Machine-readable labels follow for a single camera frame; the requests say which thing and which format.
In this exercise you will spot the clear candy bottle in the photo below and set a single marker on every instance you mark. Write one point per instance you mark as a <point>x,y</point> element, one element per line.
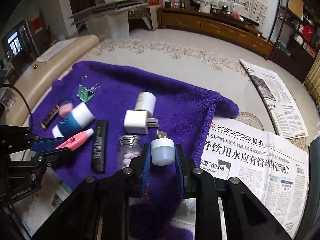
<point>128,148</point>

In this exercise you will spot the large spread newspaper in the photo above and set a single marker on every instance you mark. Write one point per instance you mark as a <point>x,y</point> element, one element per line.
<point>275,170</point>

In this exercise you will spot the folded grey rack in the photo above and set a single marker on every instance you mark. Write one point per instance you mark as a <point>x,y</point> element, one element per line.
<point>105,8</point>

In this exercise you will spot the newspaper under left side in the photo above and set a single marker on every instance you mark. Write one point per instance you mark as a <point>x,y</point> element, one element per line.
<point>34,210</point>

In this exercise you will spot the purple towel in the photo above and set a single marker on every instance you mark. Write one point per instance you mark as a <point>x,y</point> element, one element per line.
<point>132,101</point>

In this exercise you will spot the green binder clip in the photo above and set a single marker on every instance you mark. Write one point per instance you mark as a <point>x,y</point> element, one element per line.
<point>86,94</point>

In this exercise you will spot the white and teal tube bottle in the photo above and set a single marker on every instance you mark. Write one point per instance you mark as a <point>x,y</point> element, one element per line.
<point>76,121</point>

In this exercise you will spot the beige curtain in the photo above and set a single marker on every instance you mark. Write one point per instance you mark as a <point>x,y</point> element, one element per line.
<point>312,81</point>

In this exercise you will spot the wooden tv cabinet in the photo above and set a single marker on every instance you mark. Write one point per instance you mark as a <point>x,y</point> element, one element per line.
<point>215,25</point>

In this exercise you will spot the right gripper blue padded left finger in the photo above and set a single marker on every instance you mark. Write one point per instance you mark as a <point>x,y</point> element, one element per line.
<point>146,154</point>

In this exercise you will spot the beige sofa armrest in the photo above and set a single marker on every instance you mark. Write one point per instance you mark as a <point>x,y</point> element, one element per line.
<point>37,80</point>

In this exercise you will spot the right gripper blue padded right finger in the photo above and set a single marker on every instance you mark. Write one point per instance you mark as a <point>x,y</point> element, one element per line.
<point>180,164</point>

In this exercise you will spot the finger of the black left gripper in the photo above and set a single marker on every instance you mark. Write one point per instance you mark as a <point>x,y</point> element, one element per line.
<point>56,157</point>

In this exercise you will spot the white paper on armrest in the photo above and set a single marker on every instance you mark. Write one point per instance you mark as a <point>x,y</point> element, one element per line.
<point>55,49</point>

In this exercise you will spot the pink tube white cap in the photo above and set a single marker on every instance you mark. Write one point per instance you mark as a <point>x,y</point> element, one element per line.
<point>77,140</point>

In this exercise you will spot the dark shelving unit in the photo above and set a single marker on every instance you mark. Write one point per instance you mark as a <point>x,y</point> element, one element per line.
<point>294,37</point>

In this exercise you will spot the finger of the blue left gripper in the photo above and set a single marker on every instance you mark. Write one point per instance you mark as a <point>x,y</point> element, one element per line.
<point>46,144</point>

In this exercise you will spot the black rectangular lighter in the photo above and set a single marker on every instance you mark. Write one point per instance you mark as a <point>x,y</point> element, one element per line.
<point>99,146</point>

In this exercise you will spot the white charger plug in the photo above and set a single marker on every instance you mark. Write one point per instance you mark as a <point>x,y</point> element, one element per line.
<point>137,122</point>

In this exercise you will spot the white usb night light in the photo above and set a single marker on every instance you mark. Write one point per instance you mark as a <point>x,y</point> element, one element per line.
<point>162,150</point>

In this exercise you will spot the white tape roll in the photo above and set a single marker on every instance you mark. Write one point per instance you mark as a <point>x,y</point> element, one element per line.
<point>146,102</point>

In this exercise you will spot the folded newspaper far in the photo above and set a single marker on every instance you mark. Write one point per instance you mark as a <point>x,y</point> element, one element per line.
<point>282,108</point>

